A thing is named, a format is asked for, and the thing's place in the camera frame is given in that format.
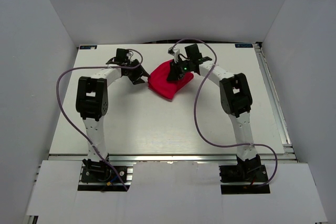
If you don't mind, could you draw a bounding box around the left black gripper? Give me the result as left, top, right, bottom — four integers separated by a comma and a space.
125, 59, 150, 85

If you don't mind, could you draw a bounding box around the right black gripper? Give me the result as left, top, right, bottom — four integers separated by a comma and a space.
166, 58, 192, 82

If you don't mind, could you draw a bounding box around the red t-shirt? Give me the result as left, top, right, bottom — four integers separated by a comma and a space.
148, 60, 194, 101

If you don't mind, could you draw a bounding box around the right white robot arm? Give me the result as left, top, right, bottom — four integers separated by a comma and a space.
167, 44, 261, 182

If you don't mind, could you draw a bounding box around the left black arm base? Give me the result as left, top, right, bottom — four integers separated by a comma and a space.
78, 159, 131, 193

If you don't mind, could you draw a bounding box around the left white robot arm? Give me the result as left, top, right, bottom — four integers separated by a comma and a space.
76, 48, 149, 182

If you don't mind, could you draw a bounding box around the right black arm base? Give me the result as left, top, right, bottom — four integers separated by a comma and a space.
219, 165, 270, 195

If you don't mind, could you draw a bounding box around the left blue corner label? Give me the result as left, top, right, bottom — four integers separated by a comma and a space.
79, 45, 97, 50

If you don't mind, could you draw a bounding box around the blue corner label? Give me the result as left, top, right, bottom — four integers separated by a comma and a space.
79, 45, 97, 50
235, 43, 254, 48

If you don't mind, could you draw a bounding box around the right blue corner label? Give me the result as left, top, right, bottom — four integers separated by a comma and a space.
235, 43, 254, 48

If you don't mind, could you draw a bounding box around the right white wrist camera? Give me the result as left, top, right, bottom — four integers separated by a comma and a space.
168, 47, 180, 63

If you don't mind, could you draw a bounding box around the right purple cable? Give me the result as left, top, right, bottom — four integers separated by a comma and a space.
172, 38, 279, 188

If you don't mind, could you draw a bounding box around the aluminium front table rail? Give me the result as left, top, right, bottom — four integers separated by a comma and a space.
47, 153, 298, 164

